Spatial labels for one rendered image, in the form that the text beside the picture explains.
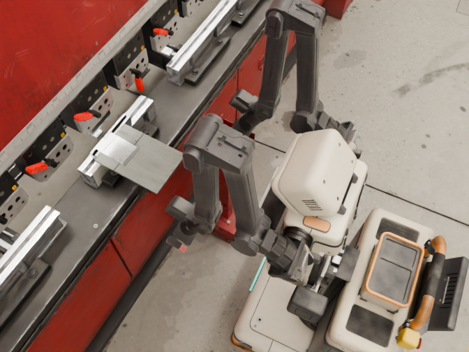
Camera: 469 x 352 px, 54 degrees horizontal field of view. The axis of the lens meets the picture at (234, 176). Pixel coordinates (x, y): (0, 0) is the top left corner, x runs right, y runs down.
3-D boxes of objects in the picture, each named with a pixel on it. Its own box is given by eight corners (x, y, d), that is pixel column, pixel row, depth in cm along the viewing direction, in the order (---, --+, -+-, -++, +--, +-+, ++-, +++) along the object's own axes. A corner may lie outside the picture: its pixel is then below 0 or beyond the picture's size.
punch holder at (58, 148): (42, 186, 135) (21, 156, 120) (20, 173, 137) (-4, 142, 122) (75, 148, 141) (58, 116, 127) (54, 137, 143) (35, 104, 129)
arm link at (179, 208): (208, 233, 123) (222, 207, 127) (172, 210, 121) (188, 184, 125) (192, 239, 134) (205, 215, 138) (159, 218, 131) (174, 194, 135)
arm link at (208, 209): (203, 159, 89) (227, 119, 94) (177, 149, 90) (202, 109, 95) (209, 241, 126) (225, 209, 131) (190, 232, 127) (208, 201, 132)
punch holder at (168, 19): (158, 55, 161) (151, 18, 147) (137, 46, 163) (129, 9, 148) (181, 29, 168) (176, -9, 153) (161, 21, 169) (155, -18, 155)
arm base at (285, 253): (291, 278, 119) (307, 239, 125) (270, 261, 116) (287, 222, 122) (270, 277, 126) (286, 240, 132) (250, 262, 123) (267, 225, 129)
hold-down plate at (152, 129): (114, 189, 168) (112, 186, 166) (102, 183, 169) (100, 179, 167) (159, 131, 181) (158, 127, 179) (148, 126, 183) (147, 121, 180)
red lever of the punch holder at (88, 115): (80, 117, 129) (102, 112, 138) (69, 112, 130) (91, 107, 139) (79, 123, 130) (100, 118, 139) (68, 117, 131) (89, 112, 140)
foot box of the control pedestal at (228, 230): (241, 249, 250) (241, 242, 240) (202, 228, 256) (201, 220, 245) (257, 221, 259) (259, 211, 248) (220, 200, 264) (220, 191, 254)
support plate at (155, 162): (157, 195, 155) (156, 193, 154) (95, 161, 161) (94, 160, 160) (185, 156, 163) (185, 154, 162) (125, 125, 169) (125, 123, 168)
